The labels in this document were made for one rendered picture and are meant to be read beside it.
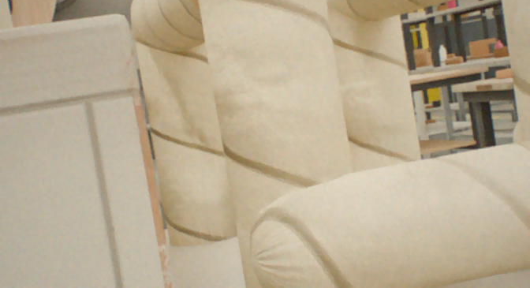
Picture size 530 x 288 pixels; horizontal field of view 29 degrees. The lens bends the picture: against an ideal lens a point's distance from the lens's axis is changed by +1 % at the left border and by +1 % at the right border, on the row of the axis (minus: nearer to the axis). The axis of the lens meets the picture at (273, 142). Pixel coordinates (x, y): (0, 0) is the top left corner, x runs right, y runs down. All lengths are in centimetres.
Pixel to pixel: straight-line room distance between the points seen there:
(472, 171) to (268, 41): 6
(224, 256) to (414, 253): 14
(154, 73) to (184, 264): 8
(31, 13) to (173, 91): 38
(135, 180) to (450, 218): 8
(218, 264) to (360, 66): 11
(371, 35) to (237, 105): 19
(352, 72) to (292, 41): 19
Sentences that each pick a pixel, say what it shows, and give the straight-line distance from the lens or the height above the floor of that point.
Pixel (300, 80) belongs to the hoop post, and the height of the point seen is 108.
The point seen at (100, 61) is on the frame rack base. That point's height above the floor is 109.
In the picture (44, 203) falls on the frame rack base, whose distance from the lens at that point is 20.
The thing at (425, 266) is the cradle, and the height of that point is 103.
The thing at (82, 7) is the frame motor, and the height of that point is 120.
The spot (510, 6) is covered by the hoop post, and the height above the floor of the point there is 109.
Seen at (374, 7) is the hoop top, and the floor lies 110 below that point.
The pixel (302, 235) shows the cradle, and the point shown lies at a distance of 24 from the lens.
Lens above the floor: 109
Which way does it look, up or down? 4 degrees down
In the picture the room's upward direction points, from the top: 9 degrees counter-clockwise
